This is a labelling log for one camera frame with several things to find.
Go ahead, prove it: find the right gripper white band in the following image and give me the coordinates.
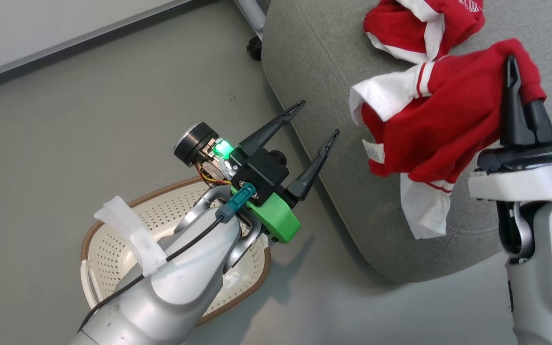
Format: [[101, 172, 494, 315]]
[[468, 55, 552, 203]]

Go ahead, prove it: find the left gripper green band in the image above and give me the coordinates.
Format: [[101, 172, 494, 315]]
[[173, 100, 341, 244]]

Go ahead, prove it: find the red white-trimmed garment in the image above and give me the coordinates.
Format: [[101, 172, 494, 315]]
[[350, 38, 548, 241]]

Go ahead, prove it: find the red printed jersey garment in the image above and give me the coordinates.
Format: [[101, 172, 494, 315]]
[[363, 0, 486, 64]]

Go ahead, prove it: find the perforated laundry basket brown rim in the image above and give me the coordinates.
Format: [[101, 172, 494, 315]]
[[80, 176, 272, 327]]

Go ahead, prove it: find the grey fabric sofa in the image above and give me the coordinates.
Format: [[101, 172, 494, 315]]
[[261, 0, 552, 283]]

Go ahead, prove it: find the white tape strip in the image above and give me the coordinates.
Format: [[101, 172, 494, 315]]
[[94, 195, 168, 277]]

